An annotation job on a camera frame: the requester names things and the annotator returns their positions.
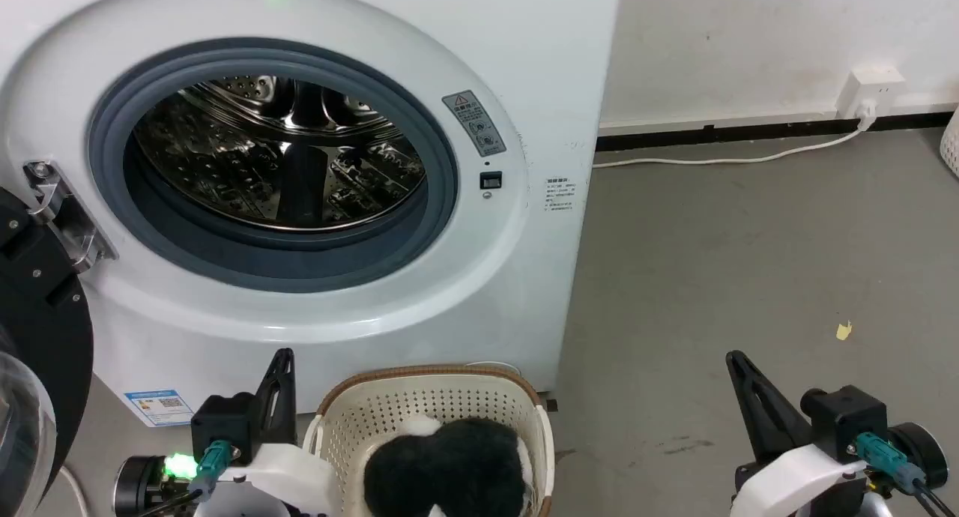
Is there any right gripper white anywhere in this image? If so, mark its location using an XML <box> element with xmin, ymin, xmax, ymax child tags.
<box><xmin>724</xmin><ymin>349</ymin><xmax>871</xmax><ymax>517</ymax></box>

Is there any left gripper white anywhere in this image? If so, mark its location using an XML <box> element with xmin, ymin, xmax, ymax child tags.
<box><xmin>196</xmin><ymin>348</ymin><xmax>339</xmax><ymax>517</ymax></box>

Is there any steel washing machine drum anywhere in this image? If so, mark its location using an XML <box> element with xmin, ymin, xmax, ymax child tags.
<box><xmin>132</xmin><ymin>75</ymin><xmax>428</xmax><ymax>232</ymax></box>

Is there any black round washing machine door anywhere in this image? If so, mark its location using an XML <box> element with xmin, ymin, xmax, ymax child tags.
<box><xmin>0</xmin><ymin>187</ymin><xmax>95</xmax><ymax>517</ymax></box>

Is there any white front-load washing machine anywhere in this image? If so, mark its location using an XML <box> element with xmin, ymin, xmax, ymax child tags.
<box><xmin>0</xmin><ymin>0</ymin><xmax>621</xmax><ymax>429</ymax></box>

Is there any blue energy label sticker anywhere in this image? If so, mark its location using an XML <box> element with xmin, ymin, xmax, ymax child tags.
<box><xmin>123</xmin><ymin>388</ymin><xmax>195</xmax><ymax>429</ymax></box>

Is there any cream perforated laundry basket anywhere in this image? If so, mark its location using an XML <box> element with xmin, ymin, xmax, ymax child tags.
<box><xmin>303</xmin><ymin>364</ymin><xmax>557</xmax><ymax>517</ymax></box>

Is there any grey rubber door gasket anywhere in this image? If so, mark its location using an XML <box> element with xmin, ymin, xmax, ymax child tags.
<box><xmin>87</xmin><ymin>39</ymin><xmax>459</xmax><ymax>293</ymax></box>

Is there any black and white plush toy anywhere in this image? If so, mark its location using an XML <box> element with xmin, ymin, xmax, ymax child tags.
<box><xmin>363</xmin><ymin>415</ymin><xmax>537</xmax><ymax>517</ymax></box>

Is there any metal door hinge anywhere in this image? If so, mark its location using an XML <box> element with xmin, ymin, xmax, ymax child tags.
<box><xmin>22</xmin><ymin>160</ymin><xmax>119</xmax><ymax>275</ymax></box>

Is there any black baseboard strip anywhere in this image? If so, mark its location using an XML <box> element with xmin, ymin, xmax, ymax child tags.
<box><xmin>596</xmin><ymin>110</ymin><xmax>959</xmax><ymax>153</ymax></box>

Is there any small printed text sticker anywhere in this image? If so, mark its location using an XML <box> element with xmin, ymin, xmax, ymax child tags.
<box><xmin>545</xmin><ymin>175</ymin><xmax>577</xmax><ymax>215</ymax></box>

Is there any white mesh basket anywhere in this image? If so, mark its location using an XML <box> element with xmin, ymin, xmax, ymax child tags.
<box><xmin>940</xmin><ymin>106</ymin><xmax>959</xmax><ymax>180</ymax></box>

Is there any grey warning sticker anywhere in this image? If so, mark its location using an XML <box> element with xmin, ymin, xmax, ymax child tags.
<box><xmin>441</xmin><ymin>91</ymin><xmax>508</xmax><ymax>157</ymax></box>

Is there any left arm teal connector cable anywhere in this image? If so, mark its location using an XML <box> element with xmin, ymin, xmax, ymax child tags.
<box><xmin>120</xmin><ymin>439</ymin><xmax>235</xmax><ymax>517</ymax></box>

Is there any arm teal connector cable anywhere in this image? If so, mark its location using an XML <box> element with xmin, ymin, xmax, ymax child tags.
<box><xmin>120</xmin><ymin>439</ymin><xmax>235</xmax><ymax>517</ymax></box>
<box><xmin>853</xmin><ymin>430</ymin><xmax>959</xmax><ymax>517</ymax></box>

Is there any right arm teal connector cable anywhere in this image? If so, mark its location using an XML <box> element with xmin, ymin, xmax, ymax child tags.
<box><xmin>853</xmin><ymin>430</ymin><xmax>959</xmax><ymax>517</ymax></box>

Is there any thin white floor cable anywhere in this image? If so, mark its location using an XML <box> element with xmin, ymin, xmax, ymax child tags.
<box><xmin>58</xmin><ymin>463</ymin><xmax>92</xmax><ymax>517</ymax></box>

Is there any white power cable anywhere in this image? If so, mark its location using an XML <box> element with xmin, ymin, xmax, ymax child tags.
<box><xmin>591</xmin><ymin>124</ymin><xmax>868</xmax><ymax>170</ymax></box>

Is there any white wall power outlet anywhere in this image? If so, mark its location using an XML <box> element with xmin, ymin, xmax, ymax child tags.
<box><xmin>836</xmin><ymin>65</ymin><xmax>907</xmax><ymax>120</ymax></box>

